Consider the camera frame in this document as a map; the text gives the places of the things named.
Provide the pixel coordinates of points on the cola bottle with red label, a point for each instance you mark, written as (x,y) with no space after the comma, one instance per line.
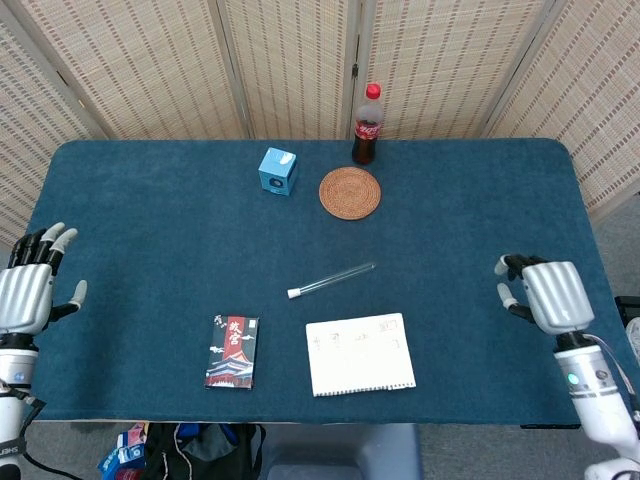
(366,135)

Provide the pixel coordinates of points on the blue white carton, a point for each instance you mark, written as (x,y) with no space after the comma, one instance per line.
(122,455)

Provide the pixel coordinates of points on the black red palace book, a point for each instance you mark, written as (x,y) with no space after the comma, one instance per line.
(232,355)

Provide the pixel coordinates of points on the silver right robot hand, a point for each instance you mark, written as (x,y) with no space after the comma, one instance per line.
(557,295)

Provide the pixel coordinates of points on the black backpack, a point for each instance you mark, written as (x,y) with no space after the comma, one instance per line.
(205,450)

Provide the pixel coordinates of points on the round woven rattan coaster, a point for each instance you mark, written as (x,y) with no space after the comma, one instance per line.
(350,193)

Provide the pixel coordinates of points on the light blue speaker box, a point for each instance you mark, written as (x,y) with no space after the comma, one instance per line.
(276,172)

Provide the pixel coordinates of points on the woven bamboo folding screen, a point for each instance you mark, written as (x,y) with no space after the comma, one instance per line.
(150,65)

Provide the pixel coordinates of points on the white spiral notebook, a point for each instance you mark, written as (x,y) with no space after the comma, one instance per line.
(360,360)

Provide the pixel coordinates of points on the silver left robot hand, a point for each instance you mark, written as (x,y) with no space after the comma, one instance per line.
(25,295)

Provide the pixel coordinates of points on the blue grey chair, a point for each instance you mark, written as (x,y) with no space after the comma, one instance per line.
(345,450)

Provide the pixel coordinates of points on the dark teal tablecloth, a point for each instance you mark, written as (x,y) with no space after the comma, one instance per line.
(200,250)

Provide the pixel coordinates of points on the clear glass test tube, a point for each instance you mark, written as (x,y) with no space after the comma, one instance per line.
(335,277)

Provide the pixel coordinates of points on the black box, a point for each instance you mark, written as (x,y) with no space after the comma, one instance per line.
(627,315)

